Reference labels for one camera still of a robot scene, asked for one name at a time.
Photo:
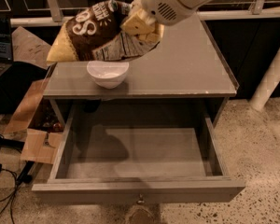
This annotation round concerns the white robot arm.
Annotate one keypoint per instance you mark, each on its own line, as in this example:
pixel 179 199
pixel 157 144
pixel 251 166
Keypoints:
pixel 268 83

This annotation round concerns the open laptop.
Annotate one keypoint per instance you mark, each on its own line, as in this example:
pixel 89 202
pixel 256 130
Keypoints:
pixel 6 50

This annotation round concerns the metal drawer knob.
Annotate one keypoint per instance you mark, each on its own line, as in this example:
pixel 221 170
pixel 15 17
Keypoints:
pixel 141 199

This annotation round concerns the brown chip bag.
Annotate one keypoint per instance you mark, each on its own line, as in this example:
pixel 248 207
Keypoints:
pixel 94 34

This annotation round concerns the white ceramic bowl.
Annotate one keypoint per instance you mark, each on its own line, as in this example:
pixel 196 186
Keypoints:
pixel 108 74

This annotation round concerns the brown paper sheet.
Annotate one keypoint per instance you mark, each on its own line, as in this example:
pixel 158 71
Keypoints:
pixel 29 48

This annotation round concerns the grey cabinet with counter top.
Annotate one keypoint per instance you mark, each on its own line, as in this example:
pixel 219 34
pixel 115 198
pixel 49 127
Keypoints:
pixel 186 63

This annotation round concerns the grey open top drawer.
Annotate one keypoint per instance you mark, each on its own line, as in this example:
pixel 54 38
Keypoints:
pixel 166 152

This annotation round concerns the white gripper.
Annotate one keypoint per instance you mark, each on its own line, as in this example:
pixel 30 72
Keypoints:
pixel 160 4

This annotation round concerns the open cardboard box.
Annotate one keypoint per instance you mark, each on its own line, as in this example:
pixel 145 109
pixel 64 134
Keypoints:
pixel 34 115

